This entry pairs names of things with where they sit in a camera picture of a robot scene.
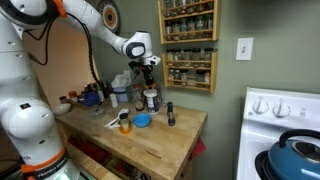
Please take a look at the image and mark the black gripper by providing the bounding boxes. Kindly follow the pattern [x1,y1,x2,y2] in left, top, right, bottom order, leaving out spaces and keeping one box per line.
[128,60,156,87]

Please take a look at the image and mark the small blue bowl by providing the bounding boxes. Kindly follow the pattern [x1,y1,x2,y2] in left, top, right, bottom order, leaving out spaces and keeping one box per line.
[132,112,153,129]

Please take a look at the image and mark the clear plastic bowl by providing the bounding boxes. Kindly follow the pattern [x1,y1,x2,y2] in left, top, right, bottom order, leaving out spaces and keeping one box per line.
[87,105,106,120]

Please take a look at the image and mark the white ceramic bowl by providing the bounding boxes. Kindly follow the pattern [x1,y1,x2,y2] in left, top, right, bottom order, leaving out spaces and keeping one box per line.
[51,102,72,117]

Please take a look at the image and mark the clear zip bag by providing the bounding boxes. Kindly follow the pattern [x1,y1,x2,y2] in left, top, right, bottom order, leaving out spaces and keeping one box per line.
[131,83,146,113]

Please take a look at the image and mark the crumpled white plastic bag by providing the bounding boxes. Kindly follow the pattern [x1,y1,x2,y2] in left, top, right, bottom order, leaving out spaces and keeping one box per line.
[110,69,133,103]

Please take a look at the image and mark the small white bottle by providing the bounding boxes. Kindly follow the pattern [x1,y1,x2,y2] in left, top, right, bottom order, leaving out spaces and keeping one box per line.
[109,93,119,109]

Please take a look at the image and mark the wooden spice rack with jars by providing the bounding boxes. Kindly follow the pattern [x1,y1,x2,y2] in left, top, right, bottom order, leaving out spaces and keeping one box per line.
[157,0,222,45]
[162,49,219,94]

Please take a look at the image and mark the black pepper grinder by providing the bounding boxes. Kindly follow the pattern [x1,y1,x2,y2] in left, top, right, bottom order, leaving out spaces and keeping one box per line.
[166,101,177,127]

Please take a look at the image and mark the small orange-lidded cup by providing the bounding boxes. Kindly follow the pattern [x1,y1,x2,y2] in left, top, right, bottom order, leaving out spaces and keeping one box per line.
[118,112,131,132]

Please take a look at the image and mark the tall stainless steel grinder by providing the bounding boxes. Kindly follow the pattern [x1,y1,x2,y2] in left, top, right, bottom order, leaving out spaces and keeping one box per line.
[96,81,106,103]

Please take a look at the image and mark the stacked dark blue bowls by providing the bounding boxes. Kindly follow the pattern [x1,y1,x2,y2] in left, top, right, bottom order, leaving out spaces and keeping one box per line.
[83,91,100,108]

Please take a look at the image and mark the red cloth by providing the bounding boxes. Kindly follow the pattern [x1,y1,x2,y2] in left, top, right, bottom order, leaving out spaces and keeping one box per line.
[189,136,208,162]

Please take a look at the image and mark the white electric stove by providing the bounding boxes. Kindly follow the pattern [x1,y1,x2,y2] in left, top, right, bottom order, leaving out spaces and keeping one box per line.
[235,87,320,180]

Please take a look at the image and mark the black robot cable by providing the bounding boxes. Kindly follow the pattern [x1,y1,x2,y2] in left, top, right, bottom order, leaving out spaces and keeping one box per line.
[24,12,105,85]

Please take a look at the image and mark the decorative round wall plate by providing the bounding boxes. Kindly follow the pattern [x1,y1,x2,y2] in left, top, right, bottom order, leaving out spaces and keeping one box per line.
[96,0,122,34]

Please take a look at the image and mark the white light switch plate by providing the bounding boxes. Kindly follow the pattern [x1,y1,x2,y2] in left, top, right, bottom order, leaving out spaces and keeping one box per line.
[235,37,255,62]

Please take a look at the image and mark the blue kettle black handle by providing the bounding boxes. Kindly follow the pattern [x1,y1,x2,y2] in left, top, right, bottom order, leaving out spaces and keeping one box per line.
[267,129,320,180]

